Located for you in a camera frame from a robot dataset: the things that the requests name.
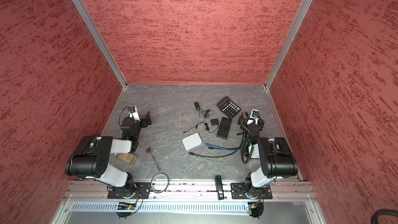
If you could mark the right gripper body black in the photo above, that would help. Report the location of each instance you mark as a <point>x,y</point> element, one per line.
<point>250,122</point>

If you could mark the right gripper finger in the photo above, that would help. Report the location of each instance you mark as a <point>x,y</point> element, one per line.
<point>243,117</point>
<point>260,122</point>

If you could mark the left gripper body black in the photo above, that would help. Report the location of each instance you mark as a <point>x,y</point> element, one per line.
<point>143,122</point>

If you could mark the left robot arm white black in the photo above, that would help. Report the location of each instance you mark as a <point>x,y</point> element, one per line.
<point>90,160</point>

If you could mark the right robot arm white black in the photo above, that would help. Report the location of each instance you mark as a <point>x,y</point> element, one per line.
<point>276,157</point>

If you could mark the black calculator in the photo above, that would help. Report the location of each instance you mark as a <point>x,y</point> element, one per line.
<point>229,108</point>

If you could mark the black rectangular box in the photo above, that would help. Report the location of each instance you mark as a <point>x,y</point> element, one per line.
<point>224,128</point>

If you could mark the metal spoon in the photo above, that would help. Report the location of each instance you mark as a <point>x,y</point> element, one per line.
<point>149,151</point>

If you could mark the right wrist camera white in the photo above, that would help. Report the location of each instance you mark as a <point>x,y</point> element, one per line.
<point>253,117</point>

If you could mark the black power adapter with cord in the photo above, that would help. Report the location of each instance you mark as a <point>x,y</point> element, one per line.
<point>204,114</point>

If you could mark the black clip handle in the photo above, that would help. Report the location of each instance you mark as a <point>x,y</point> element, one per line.
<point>219,187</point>

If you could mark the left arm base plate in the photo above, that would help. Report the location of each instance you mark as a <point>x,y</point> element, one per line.
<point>140,189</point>

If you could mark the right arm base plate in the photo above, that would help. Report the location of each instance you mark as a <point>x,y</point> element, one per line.
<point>242,191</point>

